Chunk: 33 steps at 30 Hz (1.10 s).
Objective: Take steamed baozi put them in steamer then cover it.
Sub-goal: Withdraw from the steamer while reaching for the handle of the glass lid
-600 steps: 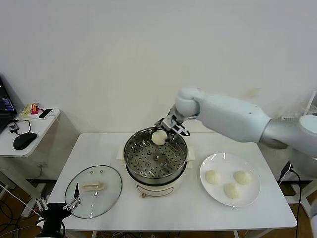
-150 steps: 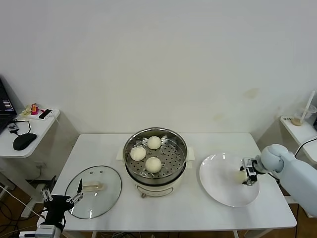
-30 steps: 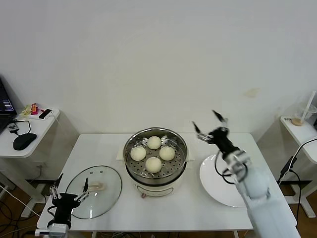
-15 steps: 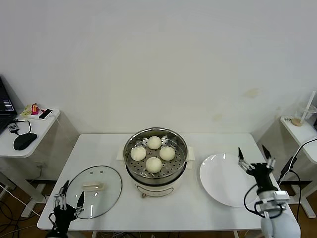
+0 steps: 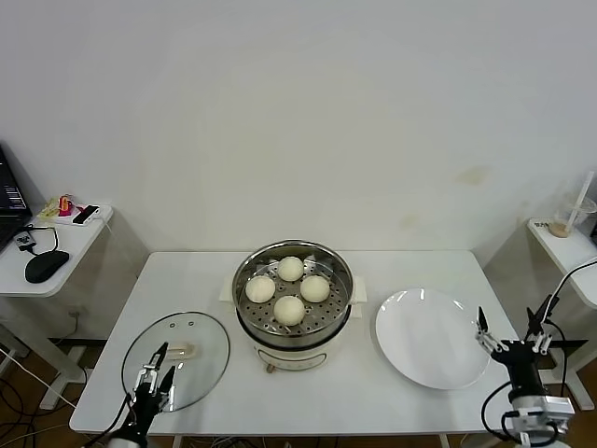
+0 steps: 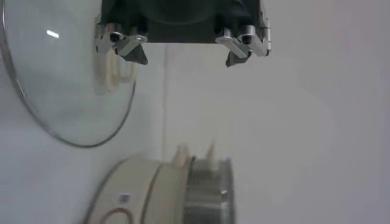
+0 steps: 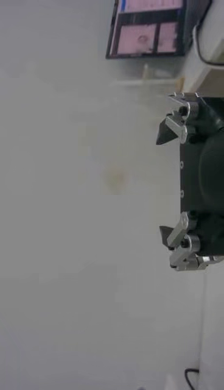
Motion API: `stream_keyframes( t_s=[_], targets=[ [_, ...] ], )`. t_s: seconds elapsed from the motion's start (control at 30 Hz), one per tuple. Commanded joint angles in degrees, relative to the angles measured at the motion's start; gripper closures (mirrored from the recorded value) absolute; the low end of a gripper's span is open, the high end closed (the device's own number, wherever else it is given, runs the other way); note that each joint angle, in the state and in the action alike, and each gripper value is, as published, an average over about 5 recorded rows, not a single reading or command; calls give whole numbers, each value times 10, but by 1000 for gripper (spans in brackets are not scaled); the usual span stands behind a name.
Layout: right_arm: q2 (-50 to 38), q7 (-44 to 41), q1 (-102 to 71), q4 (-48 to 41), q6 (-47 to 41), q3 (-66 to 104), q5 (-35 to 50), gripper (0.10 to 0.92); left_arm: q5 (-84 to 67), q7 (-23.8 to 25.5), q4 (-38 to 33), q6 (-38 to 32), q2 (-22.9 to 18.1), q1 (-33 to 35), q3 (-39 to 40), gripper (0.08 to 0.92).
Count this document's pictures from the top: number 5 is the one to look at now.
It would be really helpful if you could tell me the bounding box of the white steamed baozi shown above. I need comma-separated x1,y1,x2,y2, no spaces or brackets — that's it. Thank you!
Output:
277,255,304,282
272,295,307,327
298,274,331,303
244,274,276,303

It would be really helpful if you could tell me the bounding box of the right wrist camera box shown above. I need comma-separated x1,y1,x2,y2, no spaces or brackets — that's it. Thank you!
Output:
540,395,576,421

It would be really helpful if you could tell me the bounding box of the white side table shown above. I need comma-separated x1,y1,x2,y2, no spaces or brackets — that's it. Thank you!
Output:
0,203,116,411
527,217,597,412

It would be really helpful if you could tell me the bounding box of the black smartphone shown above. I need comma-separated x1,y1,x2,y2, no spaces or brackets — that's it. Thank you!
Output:
72,203,101,224

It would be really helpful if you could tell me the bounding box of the white flat box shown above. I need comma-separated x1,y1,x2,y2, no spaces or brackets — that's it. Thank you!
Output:
54,208,104,228

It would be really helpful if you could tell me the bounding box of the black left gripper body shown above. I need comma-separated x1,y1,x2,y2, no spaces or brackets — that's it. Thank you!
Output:
129,381,172,424

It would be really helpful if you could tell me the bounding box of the clear plastic drink cup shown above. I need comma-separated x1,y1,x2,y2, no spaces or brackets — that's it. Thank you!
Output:
551,189,597,239

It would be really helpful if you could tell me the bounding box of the black adapter cable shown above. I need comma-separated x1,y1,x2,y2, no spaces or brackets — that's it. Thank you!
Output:
521,293,576,398

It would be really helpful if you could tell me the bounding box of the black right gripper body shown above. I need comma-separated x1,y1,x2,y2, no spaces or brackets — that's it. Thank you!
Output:
489,339,547,398

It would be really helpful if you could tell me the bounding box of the white floor cable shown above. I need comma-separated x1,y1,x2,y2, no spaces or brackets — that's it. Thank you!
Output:
0,344,78,410

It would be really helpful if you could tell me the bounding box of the black laptop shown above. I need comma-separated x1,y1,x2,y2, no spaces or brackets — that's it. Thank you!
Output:
0,141,34,251

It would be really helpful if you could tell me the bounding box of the white drinking straw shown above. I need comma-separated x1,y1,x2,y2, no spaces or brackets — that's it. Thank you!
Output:
565,171,596,233

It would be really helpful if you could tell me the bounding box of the black dongle cable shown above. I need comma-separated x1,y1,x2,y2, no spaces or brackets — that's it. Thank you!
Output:
21,222,61,256

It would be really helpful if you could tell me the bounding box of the glass lid with cream handle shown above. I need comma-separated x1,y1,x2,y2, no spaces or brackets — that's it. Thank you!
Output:
121,311,232,413

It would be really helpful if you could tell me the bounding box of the yellow snack packet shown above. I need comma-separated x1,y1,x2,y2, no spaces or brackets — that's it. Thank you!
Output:
38,195,61,219

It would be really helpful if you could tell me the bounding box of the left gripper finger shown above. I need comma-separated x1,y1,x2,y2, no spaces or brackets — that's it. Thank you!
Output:
136,342,169,388
160,365,178,407

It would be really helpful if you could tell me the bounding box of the black computer mouse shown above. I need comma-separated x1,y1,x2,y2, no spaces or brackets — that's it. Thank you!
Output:
24,249,71,284

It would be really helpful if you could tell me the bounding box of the perforated steel steamer basket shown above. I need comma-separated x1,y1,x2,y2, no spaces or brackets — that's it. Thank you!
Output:
232,240,354,349

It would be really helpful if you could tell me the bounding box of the white round plate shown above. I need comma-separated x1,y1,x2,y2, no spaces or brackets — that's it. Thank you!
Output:
375,288,491,391

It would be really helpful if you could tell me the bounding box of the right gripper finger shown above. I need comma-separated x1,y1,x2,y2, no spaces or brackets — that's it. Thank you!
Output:
474,305,509,355
525,306,556,356

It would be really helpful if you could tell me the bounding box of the steel steamer pot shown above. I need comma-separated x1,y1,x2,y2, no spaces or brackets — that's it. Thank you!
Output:
218,274,368,375

